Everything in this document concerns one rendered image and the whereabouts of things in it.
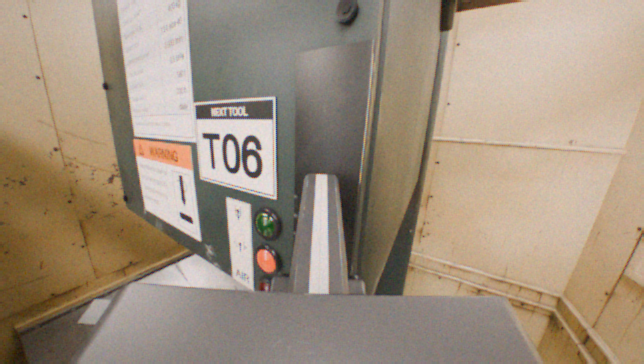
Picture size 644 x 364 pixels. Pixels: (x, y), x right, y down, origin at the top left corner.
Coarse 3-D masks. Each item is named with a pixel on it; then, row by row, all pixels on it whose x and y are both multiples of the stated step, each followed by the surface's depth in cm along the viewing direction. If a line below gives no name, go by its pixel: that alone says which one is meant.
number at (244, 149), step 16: (224, 128) 15; (240, 128) 14; (256, 128) 14; (224, 144) 16; (240, 144) 15; (256, 144) 14; (224, 160) 16; (240, 160) 15; (256, 160) 14; (224, 176) 17; (240, 176) 15; (256, 176) 15
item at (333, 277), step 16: (336, 192) 9; (336, 208) 8; (320, 224) 7; (336, 224) 7; (320, 240) 7; (336, 240) 7; (320, 256) 6; (336, 256) 6; (320, 272) 6; (336, 272) 6; (320, 288) 5; (336, 288) 5; (352, 288) 6
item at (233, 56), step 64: (192, 0) 15; (256, 0) 12; (320, 0) 10; (384, 0) 9; (448, 0) 39; (192, 64) 16; (256, 64) 13; (384, 64) 10; (128, 128) 26; (384, 128) 11; (128, 192) 32; (384, 192) 14; (384, 256) 20
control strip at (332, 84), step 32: (320, 64) 10; (352, 64) 9; (320, 96) 11; (352, 96) 10; (320, 128) 11; (352, 128) 10; (320, 160) 11; (352, 160) 10; (352, 192) 11; (352, 224) 11; (256, 256) 16; (352, 256) 12
